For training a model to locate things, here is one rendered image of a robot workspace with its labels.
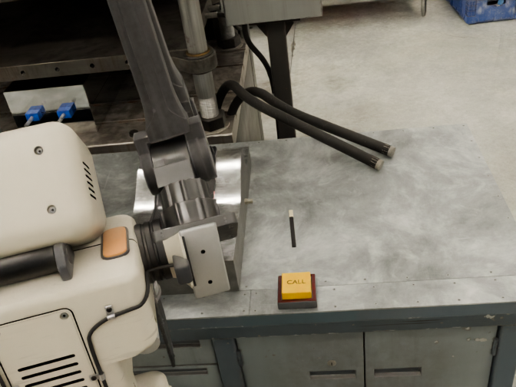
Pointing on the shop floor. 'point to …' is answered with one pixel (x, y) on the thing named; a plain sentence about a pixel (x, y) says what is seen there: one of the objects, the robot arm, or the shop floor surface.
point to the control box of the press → (275, 10)
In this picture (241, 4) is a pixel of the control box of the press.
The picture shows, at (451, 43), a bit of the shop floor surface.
